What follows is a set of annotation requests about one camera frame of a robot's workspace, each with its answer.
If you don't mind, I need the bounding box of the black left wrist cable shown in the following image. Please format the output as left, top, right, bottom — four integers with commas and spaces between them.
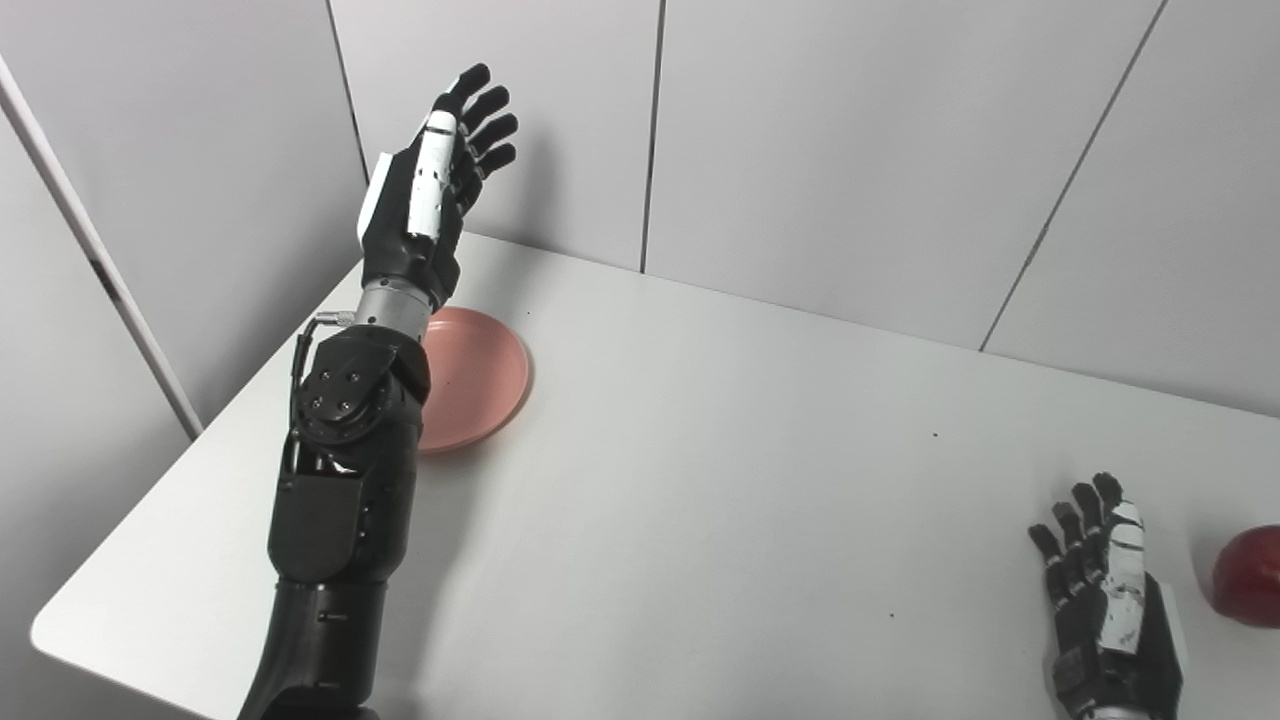
288, 310, 356, 446

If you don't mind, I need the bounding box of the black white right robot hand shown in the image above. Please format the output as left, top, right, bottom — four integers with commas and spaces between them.
1028, 472, 1186, 720

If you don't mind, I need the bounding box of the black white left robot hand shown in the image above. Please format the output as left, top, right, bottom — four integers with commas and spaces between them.
357, 63, 519, 311

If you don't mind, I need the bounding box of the pink round plate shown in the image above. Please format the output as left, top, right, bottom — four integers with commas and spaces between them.
415, 306, 531, 456

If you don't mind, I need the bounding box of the red apple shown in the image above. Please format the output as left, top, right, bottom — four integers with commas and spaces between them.
1212, 526, 1280, 629

